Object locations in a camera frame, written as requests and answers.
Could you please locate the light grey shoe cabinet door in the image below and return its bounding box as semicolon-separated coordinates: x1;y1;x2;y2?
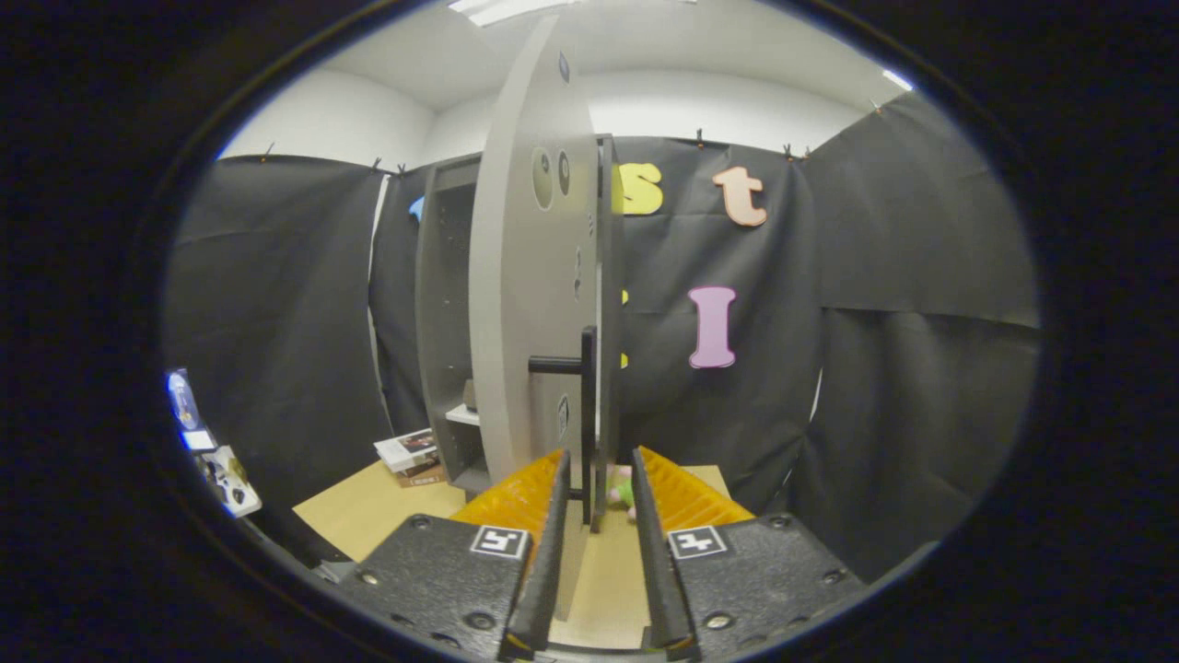
468;14;616;622

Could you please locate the green and pink plush toy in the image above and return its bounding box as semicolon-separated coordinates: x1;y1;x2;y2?
603;464;638;521

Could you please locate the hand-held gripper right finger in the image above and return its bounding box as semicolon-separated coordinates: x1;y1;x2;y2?
631;446;867;662

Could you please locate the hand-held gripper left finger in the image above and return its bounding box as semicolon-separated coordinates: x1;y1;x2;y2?
339;448;572;662

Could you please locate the blue lit device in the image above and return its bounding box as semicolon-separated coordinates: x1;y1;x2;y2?
168;368;217;452

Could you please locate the black backdrop cloth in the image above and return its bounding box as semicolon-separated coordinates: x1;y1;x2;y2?
164;92;1042;581

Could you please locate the white book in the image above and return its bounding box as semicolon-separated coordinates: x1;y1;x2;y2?
375;428;438;471

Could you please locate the white patterned object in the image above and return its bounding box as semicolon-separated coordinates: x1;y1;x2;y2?
198;445;263;518

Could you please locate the dark grey shoe cabinet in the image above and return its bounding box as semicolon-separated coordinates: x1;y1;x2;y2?
414;134;618;498

